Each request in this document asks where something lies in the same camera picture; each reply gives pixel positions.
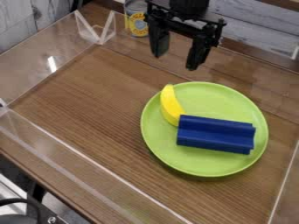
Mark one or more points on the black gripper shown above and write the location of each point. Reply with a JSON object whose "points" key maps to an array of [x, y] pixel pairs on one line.
{"points": [[182, 11]]}

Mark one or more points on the yellow blue tin can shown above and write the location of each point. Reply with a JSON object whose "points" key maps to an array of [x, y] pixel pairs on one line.
{"points": [[135, 17]]}

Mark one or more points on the blue plastic block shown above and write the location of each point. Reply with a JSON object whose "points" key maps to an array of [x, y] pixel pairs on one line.
{"points": [[216, 134]]}

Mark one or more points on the black metal table bracket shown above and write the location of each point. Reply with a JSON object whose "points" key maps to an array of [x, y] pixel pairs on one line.
{"points": [[39, 211]]}

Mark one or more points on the green round plate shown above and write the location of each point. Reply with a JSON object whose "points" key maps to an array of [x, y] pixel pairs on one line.
{"points": [[215, 101]]}

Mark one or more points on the yellow toy banana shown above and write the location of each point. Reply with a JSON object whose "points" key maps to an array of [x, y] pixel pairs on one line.
{"points": [[171, 107]]}

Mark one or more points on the clear acrylic tray wall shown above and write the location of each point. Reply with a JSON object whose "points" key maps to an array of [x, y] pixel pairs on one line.
{"points": [[75, 84]]}

